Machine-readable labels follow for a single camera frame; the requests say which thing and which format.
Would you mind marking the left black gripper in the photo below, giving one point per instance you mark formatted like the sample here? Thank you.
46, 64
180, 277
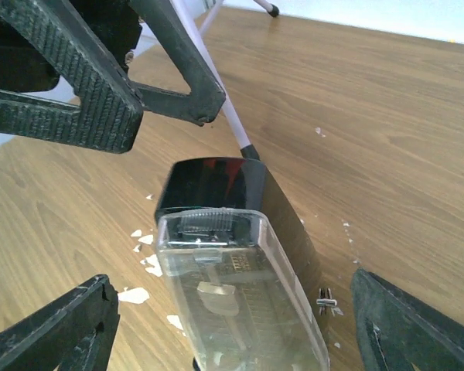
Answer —
88, 44

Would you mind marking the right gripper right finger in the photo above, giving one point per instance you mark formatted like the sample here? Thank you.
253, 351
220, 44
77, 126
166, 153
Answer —
397, 331

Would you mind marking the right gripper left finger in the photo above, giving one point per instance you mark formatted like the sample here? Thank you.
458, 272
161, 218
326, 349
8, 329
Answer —
74, 332

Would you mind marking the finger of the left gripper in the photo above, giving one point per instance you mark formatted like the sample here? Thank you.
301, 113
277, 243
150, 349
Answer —
206, 97

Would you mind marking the black metronome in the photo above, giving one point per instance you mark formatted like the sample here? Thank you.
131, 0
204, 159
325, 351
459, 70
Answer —
240, 183

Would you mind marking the clear plastic metronome cover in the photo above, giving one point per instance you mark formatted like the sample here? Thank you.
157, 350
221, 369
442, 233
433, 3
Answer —
240, 303

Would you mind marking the white debris pile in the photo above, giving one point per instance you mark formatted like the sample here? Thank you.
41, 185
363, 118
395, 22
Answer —
139, 295

